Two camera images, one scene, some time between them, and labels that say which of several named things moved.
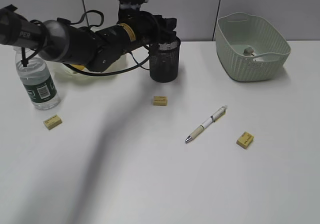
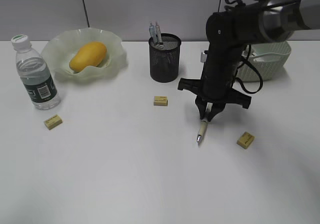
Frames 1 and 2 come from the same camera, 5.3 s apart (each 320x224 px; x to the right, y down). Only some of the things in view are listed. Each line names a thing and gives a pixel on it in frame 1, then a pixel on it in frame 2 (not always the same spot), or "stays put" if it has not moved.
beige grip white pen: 216,116 -> 204,125
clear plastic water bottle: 37,80 stays put
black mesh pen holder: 164,61 stays put
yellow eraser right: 245,140 stays put
